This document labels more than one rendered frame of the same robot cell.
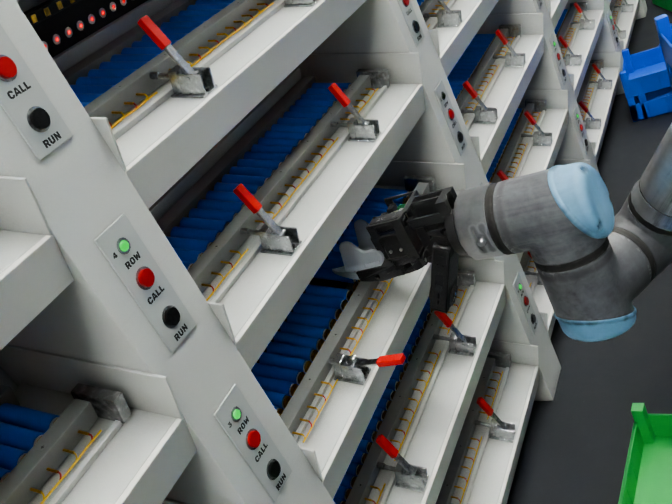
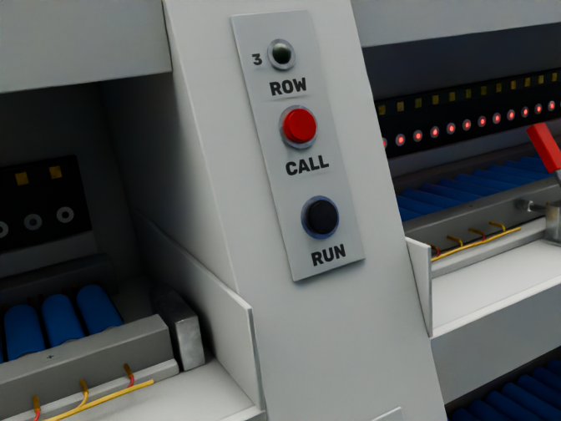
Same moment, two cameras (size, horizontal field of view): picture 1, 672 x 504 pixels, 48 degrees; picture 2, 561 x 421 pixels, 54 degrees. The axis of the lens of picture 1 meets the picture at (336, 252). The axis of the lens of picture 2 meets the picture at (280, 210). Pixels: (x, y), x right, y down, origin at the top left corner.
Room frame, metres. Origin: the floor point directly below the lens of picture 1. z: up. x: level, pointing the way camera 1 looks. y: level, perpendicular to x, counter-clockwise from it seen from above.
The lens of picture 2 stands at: (0.92, -0.37, 0.58)
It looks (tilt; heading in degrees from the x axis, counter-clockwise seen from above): 2 degrees down; 27
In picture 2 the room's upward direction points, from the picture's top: 14 degrees counter-clockwise
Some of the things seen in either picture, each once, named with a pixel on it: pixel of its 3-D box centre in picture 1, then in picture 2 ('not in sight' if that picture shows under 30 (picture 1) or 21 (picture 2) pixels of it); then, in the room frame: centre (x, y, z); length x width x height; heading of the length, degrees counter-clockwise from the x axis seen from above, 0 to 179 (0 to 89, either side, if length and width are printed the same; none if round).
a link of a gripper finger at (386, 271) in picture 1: (387, 264); not in sight; (0.89, -0.05, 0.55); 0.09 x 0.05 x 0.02; 59
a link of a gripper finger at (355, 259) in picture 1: (352, 258); not in sight; (0.92, -0.02, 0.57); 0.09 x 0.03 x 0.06; 59
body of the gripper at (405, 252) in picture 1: (423, 230); not in sight; (0.87, -0.11, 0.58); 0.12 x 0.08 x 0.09; 52
